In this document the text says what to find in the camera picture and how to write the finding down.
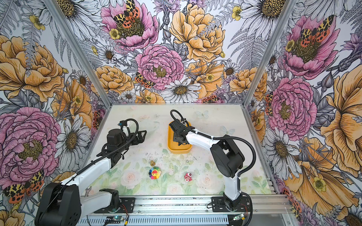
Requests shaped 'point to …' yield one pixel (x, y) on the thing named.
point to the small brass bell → (152, 163)
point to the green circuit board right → (240, 216)
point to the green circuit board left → (114, 219)
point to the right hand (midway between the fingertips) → (180, 140)
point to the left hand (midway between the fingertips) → (140, 136)
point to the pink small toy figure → (188, 177)
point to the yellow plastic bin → (173, 146)
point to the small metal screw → (186, 160)
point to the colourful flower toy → (154, 173)
